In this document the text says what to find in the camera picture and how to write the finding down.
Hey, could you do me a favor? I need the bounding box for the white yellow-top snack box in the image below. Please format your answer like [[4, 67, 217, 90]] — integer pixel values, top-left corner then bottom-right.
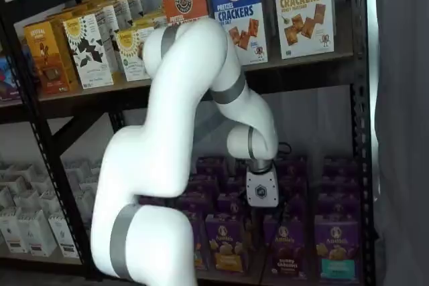
[[100, 0, 133, 31], [125, 0, 148, 17], [80, 3, 120, 76]]

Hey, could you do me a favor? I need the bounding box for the gold pretzel crackers box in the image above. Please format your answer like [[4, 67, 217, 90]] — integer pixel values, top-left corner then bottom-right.
[[271, 0, 336, 60]]

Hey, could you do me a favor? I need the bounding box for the black metal shelf frame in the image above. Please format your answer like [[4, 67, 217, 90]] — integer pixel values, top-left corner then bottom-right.
[[0, 0, 378, 286]]

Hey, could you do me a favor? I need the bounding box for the brown wood shelf board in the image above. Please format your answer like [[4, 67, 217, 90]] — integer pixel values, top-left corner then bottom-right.
[[0, 50, 355, 123]]

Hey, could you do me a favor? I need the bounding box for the purple box green patch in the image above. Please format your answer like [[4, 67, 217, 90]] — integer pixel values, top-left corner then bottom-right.
[[190, 214, 208, 271]]

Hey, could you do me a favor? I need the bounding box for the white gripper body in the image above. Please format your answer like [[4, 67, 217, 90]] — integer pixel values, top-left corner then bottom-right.
[[246, 162, 280, 208]]

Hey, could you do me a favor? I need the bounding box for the white box black pattern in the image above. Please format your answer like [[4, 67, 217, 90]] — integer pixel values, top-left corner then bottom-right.
[[62, 13, 114, 90]]

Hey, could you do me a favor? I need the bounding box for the yellow white bar box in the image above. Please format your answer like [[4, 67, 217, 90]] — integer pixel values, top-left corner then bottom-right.
[[115, 26, 158, 82], [132, 9, 168, 31]]

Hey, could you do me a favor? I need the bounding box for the purple cracker box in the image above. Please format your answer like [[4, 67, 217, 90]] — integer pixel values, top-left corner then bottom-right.
[[276, 155, 308, 178], [320, 175, 361, 196], [316, 194, 362, 218], [278, 175, 308, 197], [221, 175, 248, 196], [187, 175, 222, 196], [278, 195, 308, 216], [177, 195, 217, 216], [227, 161, 249, 178], [217, 194, 249, 216], [323, 157, 359, 178], [196, 157, 231, 178]]

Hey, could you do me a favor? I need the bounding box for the blue pretzel crackers box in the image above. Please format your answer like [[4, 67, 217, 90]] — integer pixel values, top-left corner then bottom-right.
[[204, 0, 269, 66]]

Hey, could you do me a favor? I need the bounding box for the orange pretzel crackers box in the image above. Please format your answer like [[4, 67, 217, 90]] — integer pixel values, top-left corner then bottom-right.
[[160, 0, 215, 27]]

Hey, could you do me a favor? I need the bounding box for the purple box orange patch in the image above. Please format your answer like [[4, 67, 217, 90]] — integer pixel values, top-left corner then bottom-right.
[[204, 214, 254, 272]]

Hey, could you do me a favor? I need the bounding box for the grey curtain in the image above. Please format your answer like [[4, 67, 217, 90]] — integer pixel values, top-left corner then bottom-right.
[[375, 0, 429, 286]]

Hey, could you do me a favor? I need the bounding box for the purple box brown patch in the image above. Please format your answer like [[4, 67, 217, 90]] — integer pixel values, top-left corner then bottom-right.
[[263, 214, 311, 280]]

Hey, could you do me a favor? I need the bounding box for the orange brown snack box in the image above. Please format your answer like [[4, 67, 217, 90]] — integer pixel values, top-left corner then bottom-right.
[[45, 7, 84, 22], [23, 19, 80, 95]]

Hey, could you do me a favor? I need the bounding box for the purple box teal patch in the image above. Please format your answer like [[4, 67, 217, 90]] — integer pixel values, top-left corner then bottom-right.
[[314, 215, 363, 283]]

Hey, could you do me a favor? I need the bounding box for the blue snack box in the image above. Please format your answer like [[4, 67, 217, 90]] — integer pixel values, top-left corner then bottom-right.
[[0, 54, 21, 102]]

